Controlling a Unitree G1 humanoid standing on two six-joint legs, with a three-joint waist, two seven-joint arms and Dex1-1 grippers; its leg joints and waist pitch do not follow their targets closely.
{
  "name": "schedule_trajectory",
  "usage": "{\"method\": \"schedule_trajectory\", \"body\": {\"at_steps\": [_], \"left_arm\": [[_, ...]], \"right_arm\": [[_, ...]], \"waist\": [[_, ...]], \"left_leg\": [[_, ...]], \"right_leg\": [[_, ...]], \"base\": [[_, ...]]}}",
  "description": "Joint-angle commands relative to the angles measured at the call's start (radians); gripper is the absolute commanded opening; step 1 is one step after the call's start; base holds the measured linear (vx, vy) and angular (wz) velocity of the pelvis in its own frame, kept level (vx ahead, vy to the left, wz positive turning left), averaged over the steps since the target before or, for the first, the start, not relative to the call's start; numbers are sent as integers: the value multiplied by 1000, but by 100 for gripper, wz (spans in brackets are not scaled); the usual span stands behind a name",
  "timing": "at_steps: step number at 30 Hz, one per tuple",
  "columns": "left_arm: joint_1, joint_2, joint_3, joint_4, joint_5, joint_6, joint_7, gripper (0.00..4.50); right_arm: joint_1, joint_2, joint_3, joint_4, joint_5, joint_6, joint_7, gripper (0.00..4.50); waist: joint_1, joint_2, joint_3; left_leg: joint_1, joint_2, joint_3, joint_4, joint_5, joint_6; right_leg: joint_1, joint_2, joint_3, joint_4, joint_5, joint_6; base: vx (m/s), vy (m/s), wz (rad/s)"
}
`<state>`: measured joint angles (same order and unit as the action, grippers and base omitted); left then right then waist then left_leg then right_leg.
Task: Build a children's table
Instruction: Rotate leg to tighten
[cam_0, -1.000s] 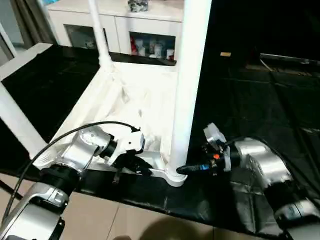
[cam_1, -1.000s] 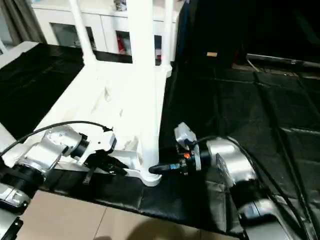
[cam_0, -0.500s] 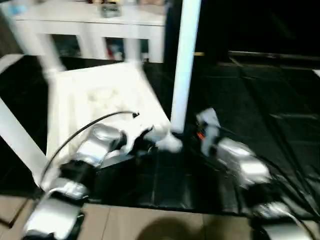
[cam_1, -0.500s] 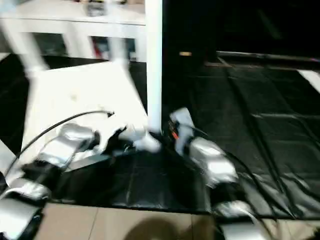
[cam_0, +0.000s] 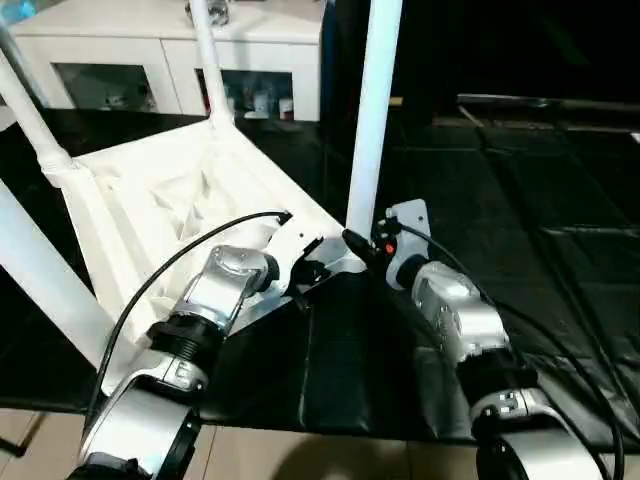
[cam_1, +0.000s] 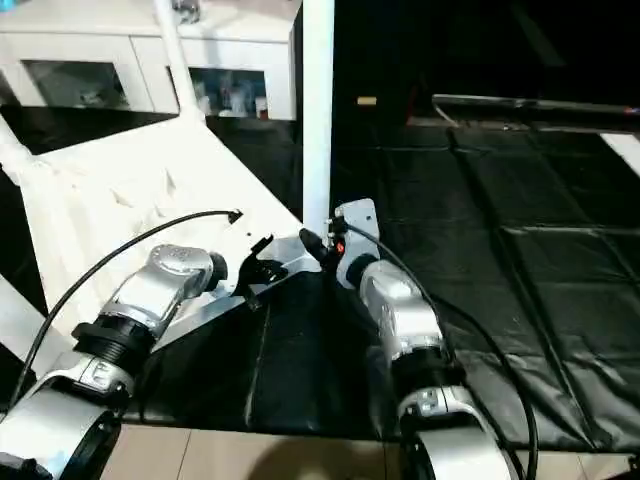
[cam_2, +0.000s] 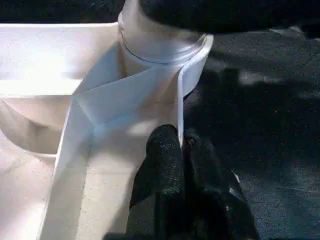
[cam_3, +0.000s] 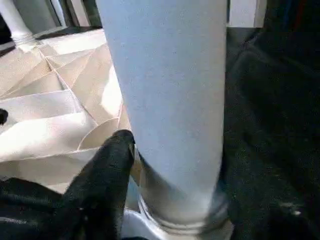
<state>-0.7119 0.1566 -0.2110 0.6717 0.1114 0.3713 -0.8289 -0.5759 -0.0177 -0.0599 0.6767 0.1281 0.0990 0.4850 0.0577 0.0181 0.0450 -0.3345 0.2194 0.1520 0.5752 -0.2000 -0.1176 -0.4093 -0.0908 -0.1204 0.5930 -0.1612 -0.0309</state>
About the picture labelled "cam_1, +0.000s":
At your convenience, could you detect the white compartment tray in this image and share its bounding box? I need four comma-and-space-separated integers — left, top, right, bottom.
0, 113, 333, 363

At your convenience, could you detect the black work mat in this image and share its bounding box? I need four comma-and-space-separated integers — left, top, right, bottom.
0, 105, 640, 451

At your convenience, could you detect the long black bar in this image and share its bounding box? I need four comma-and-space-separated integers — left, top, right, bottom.
432, 93, 640, 119

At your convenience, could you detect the white glass-door cabinet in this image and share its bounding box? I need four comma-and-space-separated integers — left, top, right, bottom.
0, 0, 301, 121

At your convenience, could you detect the silver crumpled object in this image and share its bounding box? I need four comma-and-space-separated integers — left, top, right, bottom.
172, 0, 203, 23

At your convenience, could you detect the white flat board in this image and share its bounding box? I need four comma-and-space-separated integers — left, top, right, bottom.
603, 132, 640, 173

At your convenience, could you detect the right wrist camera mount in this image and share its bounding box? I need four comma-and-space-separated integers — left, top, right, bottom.
330, 199, 380, 263

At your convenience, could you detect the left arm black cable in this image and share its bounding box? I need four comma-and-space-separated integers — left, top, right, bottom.
8, 209, 245, 406

